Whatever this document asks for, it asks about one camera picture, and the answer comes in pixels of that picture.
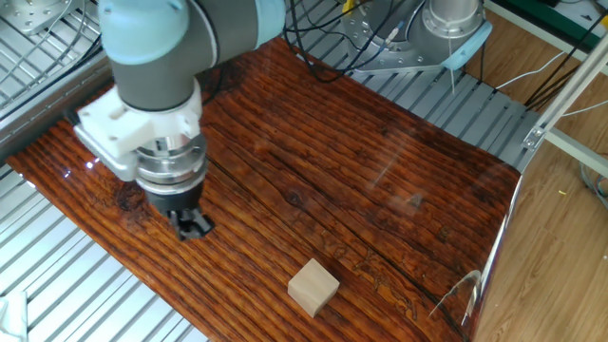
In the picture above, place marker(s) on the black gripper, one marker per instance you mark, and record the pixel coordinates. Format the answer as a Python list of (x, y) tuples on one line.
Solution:
[(178, 202)]

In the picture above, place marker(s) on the light wooden cube block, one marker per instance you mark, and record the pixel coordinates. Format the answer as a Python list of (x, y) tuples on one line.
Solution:
[(313, 287)]

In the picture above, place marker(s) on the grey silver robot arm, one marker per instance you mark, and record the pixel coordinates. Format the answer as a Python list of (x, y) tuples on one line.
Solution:
[(157, 85)]

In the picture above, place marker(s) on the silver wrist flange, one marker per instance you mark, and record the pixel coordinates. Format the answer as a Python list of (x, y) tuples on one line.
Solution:
[(171, 166)]

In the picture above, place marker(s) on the glossy wood grain mat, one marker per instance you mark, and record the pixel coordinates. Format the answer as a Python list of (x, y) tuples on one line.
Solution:
[(332, 190)]

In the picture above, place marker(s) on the white crumpled sheet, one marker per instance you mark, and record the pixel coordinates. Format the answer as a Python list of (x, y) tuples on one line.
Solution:
[(12, 318)]

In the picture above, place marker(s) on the perforated metal plate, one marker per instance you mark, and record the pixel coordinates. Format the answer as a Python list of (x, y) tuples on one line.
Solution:
[(28, 14)]

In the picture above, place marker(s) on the yellow clip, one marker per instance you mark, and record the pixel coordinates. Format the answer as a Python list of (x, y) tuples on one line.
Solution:
[(348, 6)]

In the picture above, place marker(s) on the aluminium horizontal beam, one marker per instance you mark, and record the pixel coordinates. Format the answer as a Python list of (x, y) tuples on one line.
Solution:
[(579, 151)]

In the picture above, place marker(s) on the dark green work mat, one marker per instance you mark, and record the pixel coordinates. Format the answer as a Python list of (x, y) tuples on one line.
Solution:
[(537, 12)]

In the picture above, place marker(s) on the white plastic wrist bracket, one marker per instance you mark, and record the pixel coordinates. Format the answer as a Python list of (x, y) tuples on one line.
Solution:
[(114, 126)]

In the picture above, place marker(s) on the aluminium table edge rail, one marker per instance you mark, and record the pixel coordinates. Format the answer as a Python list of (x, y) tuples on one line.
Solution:
[(33, 121)]

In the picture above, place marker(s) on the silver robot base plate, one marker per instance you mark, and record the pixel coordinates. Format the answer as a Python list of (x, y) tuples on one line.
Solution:
[(380, 62)]

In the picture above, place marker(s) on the aluminium post with bracket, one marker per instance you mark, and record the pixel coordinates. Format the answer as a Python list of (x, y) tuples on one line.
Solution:
[(567, 92)]

